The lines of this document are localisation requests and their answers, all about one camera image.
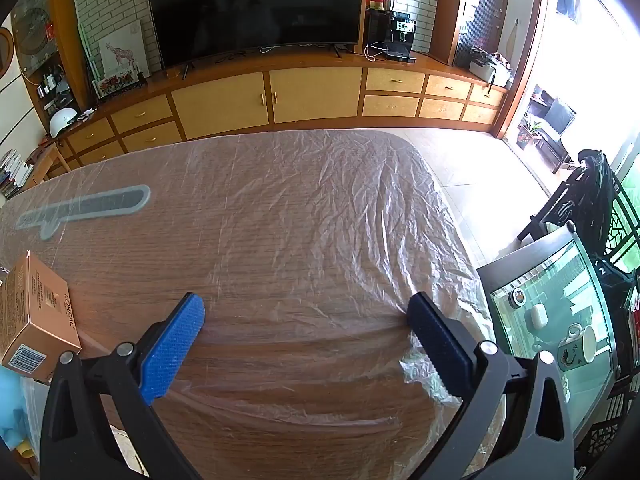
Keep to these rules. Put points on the long wooden media cabinet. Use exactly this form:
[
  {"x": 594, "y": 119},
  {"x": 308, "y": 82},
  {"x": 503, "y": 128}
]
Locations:
[{"x": 310, "y": 95}]

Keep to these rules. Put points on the glass side table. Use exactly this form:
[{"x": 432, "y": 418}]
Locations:
[{"x": 545, "y": 285}]

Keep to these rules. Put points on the glass display cabinet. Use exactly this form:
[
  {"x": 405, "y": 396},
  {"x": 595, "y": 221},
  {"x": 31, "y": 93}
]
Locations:
[{"x": 50, "y": 80}]

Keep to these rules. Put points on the brown cardboard box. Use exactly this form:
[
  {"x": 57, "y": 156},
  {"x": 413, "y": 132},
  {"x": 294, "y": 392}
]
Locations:
[{"x": 35, "y": 310}]

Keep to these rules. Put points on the electric fan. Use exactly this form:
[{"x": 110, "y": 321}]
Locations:
[{"x": 32, "y": 30}]

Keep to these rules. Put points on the white printed mug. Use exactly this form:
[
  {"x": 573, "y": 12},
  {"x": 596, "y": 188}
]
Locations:
[{"x": 575, "y": 350}]

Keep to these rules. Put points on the black chair with jacket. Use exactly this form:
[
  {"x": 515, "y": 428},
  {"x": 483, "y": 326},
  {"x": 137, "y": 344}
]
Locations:
[{"x": 595, "y": 195}]

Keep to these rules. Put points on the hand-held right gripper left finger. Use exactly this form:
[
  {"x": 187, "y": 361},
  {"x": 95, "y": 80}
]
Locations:
[{"x": 172, "y": 345}]

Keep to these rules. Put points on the round wooden wall mirror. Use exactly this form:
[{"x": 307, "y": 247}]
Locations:
[{"x": 4, "y": 47}]

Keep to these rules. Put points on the white printer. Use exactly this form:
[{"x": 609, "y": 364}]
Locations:
[{"x": 487, "y": 72}]

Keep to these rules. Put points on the clear plastic box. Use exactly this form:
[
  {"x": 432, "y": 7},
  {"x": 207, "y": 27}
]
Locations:
[{"x": 35, "y": 410}]

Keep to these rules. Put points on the white earbuds case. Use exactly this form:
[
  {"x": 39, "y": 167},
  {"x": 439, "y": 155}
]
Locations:
[{"x": 539, "y": 313}]

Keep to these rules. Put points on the giraffe picture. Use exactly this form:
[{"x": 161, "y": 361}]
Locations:
[{"x": 122, "y": 52}]

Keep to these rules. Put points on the black bag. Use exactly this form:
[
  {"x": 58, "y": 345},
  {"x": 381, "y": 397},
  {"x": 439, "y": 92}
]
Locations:
[{"x": 617, "y": 310}]

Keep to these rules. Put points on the round black gadget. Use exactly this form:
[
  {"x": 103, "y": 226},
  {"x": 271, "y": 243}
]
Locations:
[{"x": 517, "y": 298}]

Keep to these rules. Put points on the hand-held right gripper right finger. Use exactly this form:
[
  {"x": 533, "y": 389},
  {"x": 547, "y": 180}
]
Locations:
[{"x": 440, "y": 345}]

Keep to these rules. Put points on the potted plant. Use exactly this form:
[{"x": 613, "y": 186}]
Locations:
[{"x": 527, "y": 135}]

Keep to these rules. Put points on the small wooden side table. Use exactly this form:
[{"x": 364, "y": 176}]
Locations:
[{"x": 47, "y": 160}]

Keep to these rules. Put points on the stack of books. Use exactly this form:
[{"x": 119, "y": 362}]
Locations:
[{"x": 14, "y": 175}]

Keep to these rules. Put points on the black armchair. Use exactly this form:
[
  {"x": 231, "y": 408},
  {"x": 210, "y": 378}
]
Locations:
[{"x": 559, "y": 115}]

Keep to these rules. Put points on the black flat television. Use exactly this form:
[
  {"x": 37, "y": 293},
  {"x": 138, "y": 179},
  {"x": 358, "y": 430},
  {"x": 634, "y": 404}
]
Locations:
[{"x": 260, "y": 5}]

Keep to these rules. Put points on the white helmet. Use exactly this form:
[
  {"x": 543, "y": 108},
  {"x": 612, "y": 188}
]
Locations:
[{"x": 62, "y": 122}]

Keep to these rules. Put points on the black coffee machine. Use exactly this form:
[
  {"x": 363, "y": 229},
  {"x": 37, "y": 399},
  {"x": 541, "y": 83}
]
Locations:
[{"x": 400, "y": 35}]

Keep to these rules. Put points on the blue plastic bag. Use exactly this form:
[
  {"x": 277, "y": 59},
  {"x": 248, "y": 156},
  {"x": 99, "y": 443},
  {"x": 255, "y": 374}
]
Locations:
[{"x": 12, "y": 400}]

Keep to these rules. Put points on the red flower picture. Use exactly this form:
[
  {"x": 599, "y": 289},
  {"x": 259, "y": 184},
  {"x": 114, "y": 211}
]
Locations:
[{"x": 117, "y": 82}]

